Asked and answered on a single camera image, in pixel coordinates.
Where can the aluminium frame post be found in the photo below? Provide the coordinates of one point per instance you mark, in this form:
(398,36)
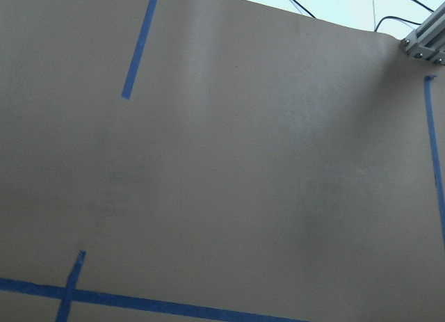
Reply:
(427,41)

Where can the brown paper table cover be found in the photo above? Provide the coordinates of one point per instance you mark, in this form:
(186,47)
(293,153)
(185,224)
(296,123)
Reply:
(265,163)

